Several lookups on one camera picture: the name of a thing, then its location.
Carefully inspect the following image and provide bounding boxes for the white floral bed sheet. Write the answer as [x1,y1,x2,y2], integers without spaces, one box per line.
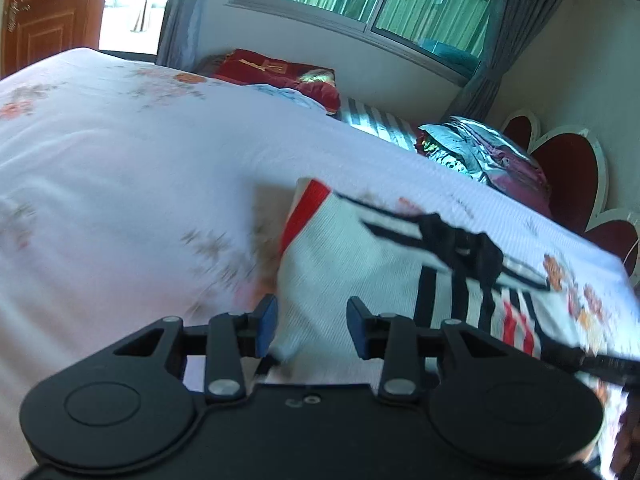
[1,49,639,479]

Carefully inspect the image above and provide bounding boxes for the person's right hand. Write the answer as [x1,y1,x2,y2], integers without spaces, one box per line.
[611,391,639,479]

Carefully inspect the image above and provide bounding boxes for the grey curtain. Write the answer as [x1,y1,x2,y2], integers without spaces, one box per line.
[445,0,562,122]

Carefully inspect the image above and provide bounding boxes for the red gold embroidered pillow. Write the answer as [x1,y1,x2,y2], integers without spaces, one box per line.
[214,49,341,115]

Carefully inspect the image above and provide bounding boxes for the brown wooden door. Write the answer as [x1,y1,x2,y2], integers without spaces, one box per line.
[1,0,105,76]

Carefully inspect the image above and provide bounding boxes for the red black white striped sweater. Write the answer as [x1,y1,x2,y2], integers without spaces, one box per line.
[270,179,586,384]

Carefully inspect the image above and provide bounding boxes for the black white striped cushion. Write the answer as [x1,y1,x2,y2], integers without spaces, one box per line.
[333,96,420,152]

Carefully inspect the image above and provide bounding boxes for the red heart-shaped headboard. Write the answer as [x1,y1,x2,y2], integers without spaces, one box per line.
[501,110,639,286]

